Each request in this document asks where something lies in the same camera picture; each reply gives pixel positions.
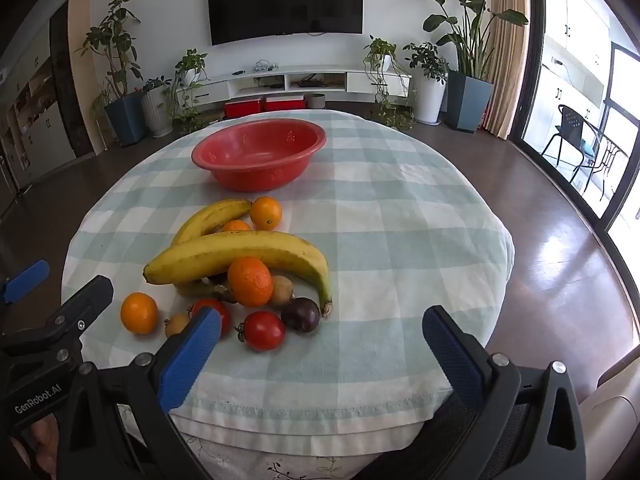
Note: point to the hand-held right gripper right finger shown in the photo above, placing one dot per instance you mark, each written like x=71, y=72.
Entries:
x=452, y=355

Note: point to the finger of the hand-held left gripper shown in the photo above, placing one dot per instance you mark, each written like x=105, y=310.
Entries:
x=25, y=280
x=85, y=300

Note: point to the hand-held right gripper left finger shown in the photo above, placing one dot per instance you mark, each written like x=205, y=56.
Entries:
x=190, y=355

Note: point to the small brown round fruit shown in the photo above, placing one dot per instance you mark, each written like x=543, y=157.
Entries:
x=282, y=290
x=176, y=325

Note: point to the red tomato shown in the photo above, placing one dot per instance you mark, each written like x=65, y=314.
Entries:
x=226, y=316
x=262, y=330

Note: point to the orange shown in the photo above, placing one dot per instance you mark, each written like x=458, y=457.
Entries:
x=266, y=212
x=139, y=312
x=235, y=227
x=250, y=281

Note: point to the greenish banana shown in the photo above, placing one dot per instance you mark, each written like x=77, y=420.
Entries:
x=197, y=288

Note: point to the large yellow banana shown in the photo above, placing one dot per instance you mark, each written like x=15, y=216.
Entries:
x=225, y=255

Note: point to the purple passion fruit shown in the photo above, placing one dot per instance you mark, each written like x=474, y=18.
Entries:
x=300, y=315

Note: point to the small yellow banana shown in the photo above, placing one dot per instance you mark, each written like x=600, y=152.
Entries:
x=210, y=217

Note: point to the red plastic bowl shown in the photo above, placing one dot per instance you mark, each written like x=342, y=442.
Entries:
x=260, y=152

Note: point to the person's left hand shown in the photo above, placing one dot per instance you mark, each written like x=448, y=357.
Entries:
x=42, y=442

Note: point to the green white checkered tablecloth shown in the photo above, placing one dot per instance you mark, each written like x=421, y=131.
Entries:
x=375, y=260

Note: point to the white floral cloth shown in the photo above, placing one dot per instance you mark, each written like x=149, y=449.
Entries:
x=310, y=467

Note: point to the white sofa armrest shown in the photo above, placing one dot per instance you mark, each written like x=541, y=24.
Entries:
x=615, y=410

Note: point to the blue square plant pot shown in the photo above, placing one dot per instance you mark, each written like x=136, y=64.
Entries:
x=126, y=120

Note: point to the white ribbed plant pot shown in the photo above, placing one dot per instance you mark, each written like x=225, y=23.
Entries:
x=157, y=112

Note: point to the small green plant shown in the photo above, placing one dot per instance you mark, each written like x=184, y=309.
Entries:
x=156, y=85

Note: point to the red storage box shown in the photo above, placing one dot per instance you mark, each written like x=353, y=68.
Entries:
x=243, y=109
x=285, y=104

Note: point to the grey-blue square plant pot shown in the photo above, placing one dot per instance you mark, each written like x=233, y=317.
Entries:
x=469, y=102

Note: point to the glass patio table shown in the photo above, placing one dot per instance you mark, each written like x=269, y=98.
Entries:
x=607, y=155

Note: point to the tall white plant pot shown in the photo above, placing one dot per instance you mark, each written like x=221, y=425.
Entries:
x=429, y=102

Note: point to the trailing pothos plant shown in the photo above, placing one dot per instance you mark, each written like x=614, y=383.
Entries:
x=191, y=65
x=382, y=52

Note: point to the black metal chair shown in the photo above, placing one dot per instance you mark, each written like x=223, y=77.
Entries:
x=570, y=125

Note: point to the tall leafy tree plant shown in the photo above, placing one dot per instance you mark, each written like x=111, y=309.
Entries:
x=116, y=35

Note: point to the small grey round pot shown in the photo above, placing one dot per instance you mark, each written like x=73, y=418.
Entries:
x=316, y=101

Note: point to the bushy schefflera plant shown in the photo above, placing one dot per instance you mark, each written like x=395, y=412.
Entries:
x=427, y=62

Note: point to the beige curtain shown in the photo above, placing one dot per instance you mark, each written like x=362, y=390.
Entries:
x=510, y=60

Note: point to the sliding glass door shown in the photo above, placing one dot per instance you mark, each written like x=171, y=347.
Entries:
x=536, y=60

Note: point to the white television cabinet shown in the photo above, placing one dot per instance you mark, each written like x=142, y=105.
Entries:
x=320, y=72

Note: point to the large broad-leaf plant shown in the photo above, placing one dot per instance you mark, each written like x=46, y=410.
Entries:
x=470, y=35

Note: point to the wall cabinet unit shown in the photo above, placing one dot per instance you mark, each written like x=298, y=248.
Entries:
x=45, y=120

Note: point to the wall-mounted black television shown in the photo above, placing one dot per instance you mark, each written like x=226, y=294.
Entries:
x=285, y=2

